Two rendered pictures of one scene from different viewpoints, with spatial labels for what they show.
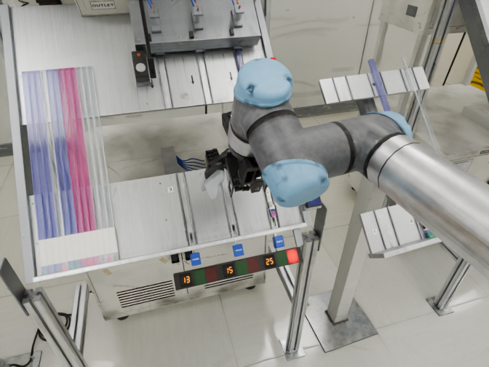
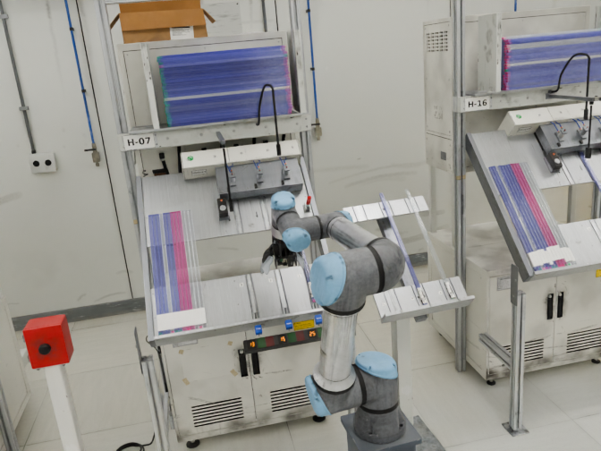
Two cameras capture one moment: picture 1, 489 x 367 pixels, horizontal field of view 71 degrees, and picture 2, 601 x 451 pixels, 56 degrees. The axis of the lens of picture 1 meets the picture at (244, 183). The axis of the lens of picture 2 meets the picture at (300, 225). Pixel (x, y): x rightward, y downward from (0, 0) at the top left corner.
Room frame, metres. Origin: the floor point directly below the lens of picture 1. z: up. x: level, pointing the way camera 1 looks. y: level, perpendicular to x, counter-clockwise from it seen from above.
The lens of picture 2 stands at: (-1.22, -0.23, 1.62)
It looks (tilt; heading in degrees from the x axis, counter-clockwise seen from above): 17 degrees down; 5
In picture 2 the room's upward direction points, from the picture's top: 5 degrees counter-clockwise
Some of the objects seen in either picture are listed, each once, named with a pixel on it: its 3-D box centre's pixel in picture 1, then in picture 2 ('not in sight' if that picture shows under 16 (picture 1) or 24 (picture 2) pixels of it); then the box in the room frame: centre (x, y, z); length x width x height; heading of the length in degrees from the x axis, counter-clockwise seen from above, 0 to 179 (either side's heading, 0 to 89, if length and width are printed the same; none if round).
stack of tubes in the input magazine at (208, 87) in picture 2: not in sight; (225, 85); (1.08, 0.24, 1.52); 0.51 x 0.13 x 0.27; 106
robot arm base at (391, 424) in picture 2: not in sight; (378, 412); (0.20, -0.28, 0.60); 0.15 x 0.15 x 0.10
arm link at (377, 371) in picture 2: not in sight; (375, 378); (0.20, -0.27, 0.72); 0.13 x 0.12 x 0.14; 113
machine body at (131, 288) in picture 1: (174, 210); (243, 343); (1.19, 0.33, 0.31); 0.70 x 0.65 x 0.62; 106
